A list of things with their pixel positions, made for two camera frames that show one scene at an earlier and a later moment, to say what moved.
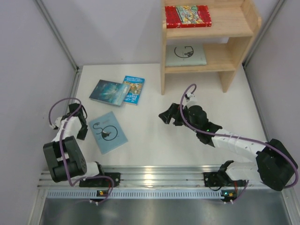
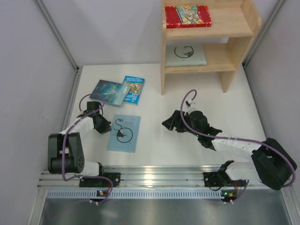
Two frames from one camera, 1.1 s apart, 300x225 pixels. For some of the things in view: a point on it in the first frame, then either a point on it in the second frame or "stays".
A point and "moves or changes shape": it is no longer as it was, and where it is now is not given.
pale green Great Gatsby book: x=183 y=55 stays
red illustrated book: x=187 y=16 stays
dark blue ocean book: x=109 y=92 stays
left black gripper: x=82 y=129 -> x=103 y=124
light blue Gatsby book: x=107 y=132 moves or changes shape
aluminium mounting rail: x=148 y=176 stays
